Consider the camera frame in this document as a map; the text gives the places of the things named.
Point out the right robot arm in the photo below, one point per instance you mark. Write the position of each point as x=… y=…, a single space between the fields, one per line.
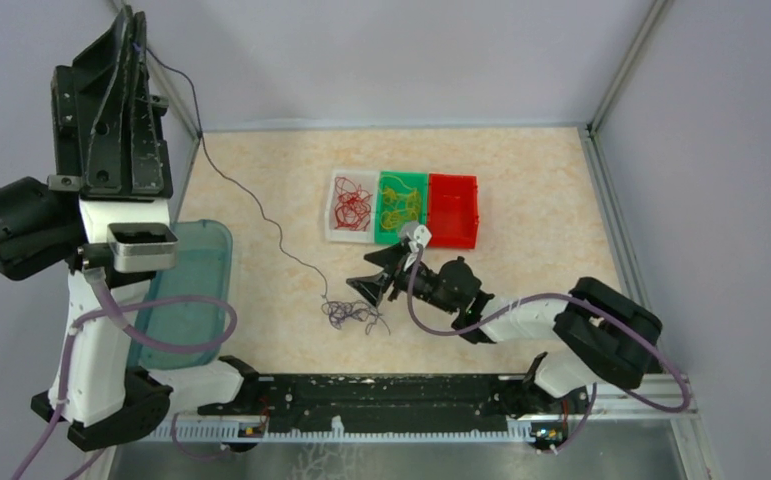
x=607 y=337

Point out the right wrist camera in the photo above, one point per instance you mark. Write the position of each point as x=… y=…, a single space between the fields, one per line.
x=417 y=237

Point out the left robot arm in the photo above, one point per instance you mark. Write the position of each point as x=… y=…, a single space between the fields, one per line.
x=105 y=213

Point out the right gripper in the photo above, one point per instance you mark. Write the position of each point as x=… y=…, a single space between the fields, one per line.
x=373 y=286

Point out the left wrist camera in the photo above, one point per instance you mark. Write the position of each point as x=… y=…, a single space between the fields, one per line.
x=133 y=248

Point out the teal plastic basin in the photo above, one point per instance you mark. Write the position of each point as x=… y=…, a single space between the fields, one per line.
x=205 y=253

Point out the white plastic bin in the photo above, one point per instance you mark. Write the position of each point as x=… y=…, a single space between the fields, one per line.
x=350 y=206

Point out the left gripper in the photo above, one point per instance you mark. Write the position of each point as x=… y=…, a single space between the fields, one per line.
x=110 y=133

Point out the red plastic bin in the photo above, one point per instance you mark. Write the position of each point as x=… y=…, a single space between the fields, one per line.
x=452 y=211

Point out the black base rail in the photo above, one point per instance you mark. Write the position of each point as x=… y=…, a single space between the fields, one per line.
x=379 y=404

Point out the green plastic bin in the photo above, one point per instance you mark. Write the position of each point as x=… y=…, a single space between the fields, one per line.
x=400 y=197

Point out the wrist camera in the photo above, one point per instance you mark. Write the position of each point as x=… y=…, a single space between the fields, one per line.
x=417 y=237
x=133 y=248

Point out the aluminium frame rail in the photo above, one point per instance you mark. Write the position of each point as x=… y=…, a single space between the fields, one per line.
x=659 y=397

